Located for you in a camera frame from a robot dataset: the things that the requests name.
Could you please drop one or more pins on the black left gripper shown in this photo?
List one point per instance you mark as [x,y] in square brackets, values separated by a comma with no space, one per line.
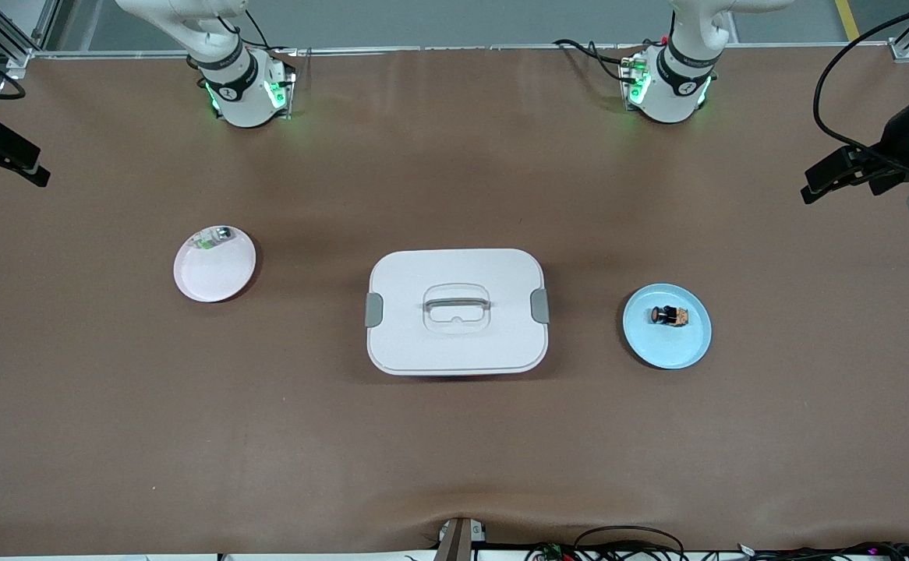
[896,142]

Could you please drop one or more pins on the orange and black switch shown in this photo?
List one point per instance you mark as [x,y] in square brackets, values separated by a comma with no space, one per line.
[669,316]

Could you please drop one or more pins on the white lidded box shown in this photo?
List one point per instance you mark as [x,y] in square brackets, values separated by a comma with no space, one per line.
[454,347]

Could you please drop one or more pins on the pink round plate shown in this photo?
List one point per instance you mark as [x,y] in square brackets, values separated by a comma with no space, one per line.
[213,280]

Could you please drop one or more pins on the light blue round plate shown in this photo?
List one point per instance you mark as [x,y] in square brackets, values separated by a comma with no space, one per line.
[666,347]

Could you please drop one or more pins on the brown table cover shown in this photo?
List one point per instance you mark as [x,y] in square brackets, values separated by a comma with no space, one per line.
[454,452]

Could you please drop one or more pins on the green and silver switch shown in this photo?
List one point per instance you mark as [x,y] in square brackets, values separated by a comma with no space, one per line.
[217,235]

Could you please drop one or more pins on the silver table edge rail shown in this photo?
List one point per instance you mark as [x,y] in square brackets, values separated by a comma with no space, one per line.
[423,49]

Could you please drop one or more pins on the metal table edge bracket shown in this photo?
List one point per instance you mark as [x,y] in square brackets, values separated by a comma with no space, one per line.
[458,541]

